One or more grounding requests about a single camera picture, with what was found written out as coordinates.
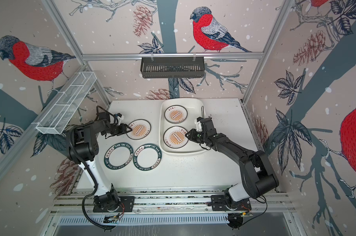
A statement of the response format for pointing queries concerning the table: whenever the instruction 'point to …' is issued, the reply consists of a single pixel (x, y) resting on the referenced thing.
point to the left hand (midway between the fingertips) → (127, 129)
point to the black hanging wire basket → (156, 68)
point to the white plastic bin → (194, 106)
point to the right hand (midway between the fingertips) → (185, 136)
